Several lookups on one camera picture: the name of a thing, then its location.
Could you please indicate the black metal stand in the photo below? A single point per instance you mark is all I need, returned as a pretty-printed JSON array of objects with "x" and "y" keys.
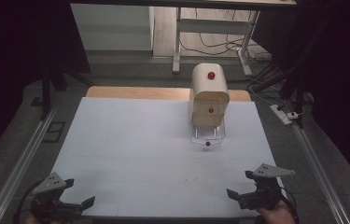
[
  {"x": 291, "y": 84},
  {"x": 46, "y": 93}
]

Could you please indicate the aluminium rail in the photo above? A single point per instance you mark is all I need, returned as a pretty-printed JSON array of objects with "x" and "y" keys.
[
  {"x": 17, "y": 174},
  {"x": 317, "y": 174}
]

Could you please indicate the wooden table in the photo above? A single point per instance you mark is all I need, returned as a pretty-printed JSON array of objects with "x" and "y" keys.
[{"x": 132, "y": 92}]

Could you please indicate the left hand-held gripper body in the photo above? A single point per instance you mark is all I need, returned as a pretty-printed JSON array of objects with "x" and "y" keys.
[{"x": 48, "y": 184}]

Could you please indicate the clear plastic drawer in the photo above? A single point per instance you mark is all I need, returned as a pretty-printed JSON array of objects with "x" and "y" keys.
[{"x": 208, "y": 137}]

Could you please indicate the white drawer cabinet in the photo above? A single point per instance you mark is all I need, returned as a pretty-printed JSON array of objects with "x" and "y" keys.
[{"x": 209, "y": 90}]

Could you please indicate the person's left hand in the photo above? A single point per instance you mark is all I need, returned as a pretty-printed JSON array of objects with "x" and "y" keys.
[{"x": 42, "y": 221}]

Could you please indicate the person's right hand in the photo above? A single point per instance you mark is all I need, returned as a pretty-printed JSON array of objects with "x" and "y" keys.
[{"x": 275, "y": 215}]

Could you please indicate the white desk frame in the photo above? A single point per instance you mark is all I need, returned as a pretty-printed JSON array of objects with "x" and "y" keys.
[{"x": 213, "y": 26}]

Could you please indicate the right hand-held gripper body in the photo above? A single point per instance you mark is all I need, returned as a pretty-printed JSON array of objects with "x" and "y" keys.
[{"x": 270, "y": 171}]

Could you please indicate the white power strip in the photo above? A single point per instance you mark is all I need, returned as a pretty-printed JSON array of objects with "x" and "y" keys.
[{"x": 283, "y": 115}]

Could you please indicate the white paper sheet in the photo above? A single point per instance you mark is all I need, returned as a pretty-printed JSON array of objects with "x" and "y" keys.
[{"x": 138, "y": 149}]

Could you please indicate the grey panel board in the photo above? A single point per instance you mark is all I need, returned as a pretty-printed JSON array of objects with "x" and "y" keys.
[{"x": 110, "y": 28}]

